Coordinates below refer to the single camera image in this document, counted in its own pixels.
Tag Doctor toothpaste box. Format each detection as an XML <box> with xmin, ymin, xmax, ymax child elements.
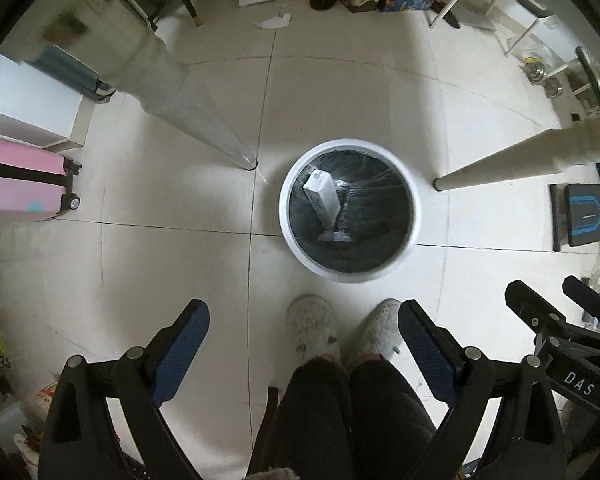
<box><xmin>303</xmin><ymin>168</ymin><xmax>352</xmax><ymax>243</ymax></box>

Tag white round trash bin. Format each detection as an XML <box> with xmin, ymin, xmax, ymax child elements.
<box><xmin>278</xmin><ymin>139</ymin><xmax>422</xmax><ymax>283</ymax></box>

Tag right grey slipper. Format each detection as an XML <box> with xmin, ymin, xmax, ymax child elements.
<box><xmin>347</xmin><ymin>298</ymin><xmax>403</xmax><ymax>366</ymax></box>

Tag grey slipper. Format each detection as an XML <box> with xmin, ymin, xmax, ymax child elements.
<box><xmin>287</xmin><ymin>295</ymin><xmax>341</xmax><ymax>364</ymax></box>
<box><xmin>347</xmin><ymin>298</ymin><xmax>403</xmax><ymax>366</ymax></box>

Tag black blue exercise board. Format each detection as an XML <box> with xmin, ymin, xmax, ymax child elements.
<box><xmin>548</xmin><ymin>183</ymin><xmax>600</xmax><ymax>252</ymax></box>

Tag person legs dark trousers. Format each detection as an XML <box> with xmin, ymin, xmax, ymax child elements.
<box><xmin>249</xmin><ymin>358</ymin><xmax>437</xmax><ymax>479</ymax></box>

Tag left grey slipper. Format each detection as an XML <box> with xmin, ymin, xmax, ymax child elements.
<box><xmin>287</xmin><ymin>295</ymin><xmax>341</xmax><ymax>364</ymax></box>

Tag right table leg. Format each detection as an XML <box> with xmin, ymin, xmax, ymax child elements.
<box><xmin>432</xmin><ymin>116</ymin><xmax>600</xmax><ymax>192</ymax></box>

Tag table leg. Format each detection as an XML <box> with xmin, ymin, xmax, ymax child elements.
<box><xmin>432</xmin><ymin>116</ymin><xmax>600</xmax><ymax>192</ymax></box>
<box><xmin>40</xmin><ymin>0</ymin><xmax>259</xmax><ymax>172</ymax></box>

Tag pink suitcase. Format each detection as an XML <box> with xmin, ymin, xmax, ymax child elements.
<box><xmin>0</xmin><ymin>140</ymin><xmax>82</xmax><ymax>222</ymax></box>

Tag metal dumbbell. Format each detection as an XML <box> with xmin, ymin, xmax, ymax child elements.
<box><xmin>524</xmin><ymin>52</ymin><xmax>568</xmax><ymax>100</ymax></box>

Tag left table leg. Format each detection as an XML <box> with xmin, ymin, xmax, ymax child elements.
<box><xmin>40</xmin><ymin>0</ymin><xmax>259</xmax><ymax>172</ymax></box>

